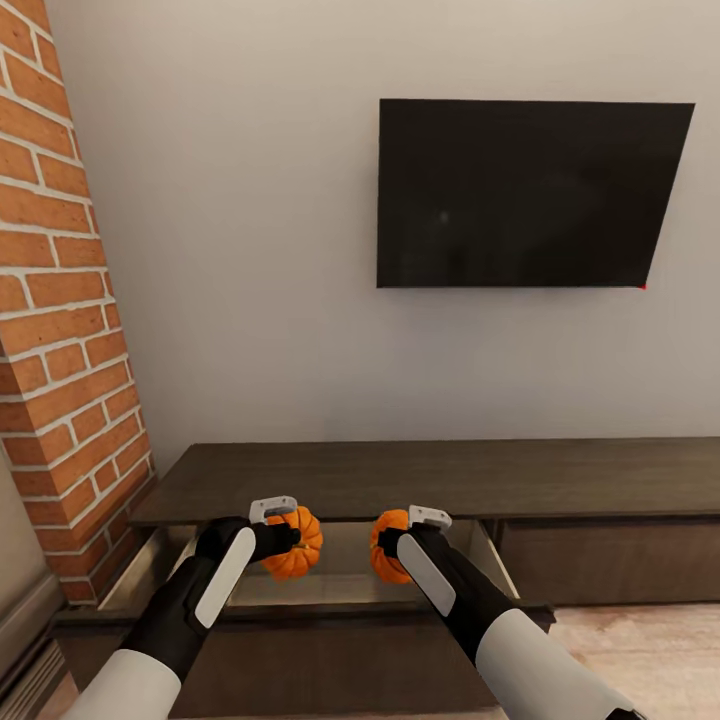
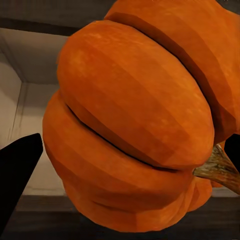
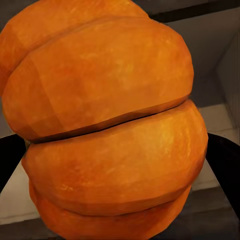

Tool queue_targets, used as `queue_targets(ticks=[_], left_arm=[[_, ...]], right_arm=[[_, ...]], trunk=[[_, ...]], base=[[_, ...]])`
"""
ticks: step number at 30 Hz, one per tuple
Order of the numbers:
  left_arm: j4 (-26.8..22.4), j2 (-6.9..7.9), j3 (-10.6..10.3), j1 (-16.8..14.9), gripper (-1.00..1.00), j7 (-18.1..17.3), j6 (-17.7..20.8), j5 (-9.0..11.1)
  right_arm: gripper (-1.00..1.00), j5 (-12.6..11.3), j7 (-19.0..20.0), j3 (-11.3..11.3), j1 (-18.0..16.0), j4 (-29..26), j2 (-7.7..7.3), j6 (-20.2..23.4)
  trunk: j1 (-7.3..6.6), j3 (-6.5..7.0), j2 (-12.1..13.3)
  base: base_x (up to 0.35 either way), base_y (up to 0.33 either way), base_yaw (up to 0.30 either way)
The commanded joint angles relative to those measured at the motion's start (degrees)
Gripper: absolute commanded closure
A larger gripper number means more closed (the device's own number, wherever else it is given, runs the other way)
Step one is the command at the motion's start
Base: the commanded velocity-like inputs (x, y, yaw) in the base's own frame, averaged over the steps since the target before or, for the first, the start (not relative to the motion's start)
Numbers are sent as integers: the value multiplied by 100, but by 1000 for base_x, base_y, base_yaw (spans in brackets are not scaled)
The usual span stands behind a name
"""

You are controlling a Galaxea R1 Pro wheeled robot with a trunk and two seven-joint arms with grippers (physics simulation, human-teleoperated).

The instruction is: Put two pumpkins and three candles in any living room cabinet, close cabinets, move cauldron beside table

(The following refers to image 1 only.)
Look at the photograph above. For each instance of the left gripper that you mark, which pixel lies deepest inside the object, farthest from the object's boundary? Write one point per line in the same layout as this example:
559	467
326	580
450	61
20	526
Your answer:
277	539

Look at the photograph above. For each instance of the wall mounted tv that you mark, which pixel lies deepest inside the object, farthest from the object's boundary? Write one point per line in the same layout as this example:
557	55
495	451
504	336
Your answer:
517	193

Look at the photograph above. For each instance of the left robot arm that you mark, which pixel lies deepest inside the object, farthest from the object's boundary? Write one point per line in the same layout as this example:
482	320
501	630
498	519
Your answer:
145	674

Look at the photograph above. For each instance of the wood fireplace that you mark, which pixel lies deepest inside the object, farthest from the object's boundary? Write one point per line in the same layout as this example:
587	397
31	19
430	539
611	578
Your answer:
31	666

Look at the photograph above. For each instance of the pumpkin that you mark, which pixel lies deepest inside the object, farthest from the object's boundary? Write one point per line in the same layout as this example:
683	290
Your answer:
296	563
388	568

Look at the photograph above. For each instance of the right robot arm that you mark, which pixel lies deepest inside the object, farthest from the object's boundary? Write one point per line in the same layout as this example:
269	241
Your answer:
529	673

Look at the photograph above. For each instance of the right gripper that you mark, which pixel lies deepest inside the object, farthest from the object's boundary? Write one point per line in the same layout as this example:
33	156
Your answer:
388	540

